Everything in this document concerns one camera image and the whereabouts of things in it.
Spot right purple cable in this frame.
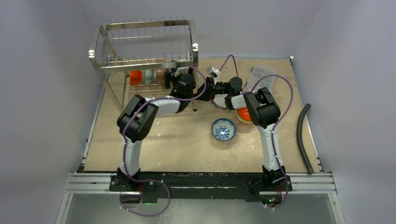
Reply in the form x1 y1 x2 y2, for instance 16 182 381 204
218 54 295 211

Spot aluminium frame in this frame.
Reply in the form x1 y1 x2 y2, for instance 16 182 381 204
55 173 345 224

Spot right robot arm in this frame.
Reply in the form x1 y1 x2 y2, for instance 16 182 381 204
194 77 288 190

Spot white blue floral bowl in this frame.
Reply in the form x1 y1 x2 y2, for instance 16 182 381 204
211 118 236 141

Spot clear plastic organizer box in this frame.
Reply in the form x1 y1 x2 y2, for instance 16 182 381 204
246 64 277 93

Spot black hose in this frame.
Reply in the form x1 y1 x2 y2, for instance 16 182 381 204
296 103 316 175

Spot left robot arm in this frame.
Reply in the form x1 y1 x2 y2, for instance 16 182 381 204
117 74 196 191

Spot white fluted bowl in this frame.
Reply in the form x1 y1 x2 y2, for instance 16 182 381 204
211 94 229 110

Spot metal two-tier dish rack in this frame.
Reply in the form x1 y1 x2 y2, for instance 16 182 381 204
88 18 198 112

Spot red-orange bowl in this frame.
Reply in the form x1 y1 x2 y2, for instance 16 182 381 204
237 107 251 121
129 70 142 86

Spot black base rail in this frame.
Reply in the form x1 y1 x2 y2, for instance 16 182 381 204
109 171 292 203

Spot pale green bowl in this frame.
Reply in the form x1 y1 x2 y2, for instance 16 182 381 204
144 70 156 84

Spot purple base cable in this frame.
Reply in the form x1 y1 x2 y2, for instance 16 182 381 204
119 179 171 217

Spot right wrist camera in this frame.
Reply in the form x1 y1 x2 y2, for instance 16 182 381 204
206 66 221 81

